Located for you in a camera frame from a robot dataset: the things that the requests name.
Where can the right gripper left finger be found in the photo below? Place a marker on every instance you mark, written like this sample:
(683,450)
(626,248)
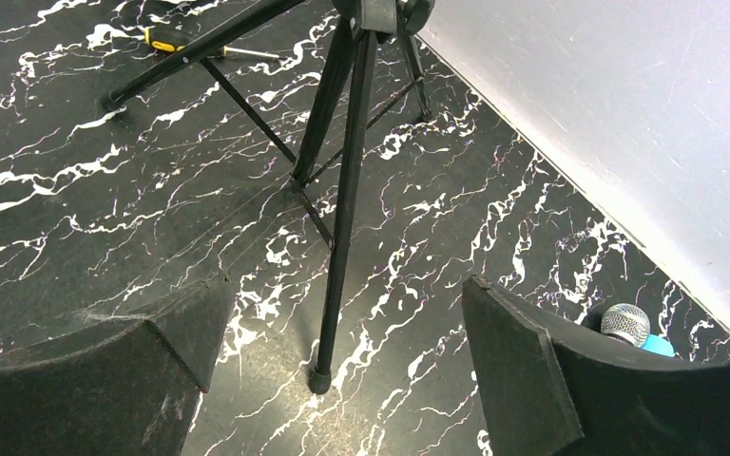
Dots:
(122,385)

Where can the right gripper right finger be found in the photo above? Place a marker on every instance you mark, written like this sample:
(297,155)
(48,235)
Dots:
(549,386)

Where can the purple glitter microphone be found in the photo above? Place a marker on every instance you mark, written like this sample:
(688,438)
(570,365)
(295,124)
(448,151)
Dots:
(627,323)

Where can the black tripod music stand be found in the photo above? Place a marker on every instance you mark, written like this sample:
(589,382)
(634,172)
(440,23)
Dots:
(351,61)

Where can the blue toy microphone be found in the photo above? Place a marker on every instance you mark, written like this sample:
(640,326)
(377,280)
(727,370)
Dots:
(658,345)

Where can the yellow black screwdriver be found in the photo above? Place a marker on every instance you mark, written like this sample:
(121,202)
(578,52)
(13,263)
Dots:
(170,40)

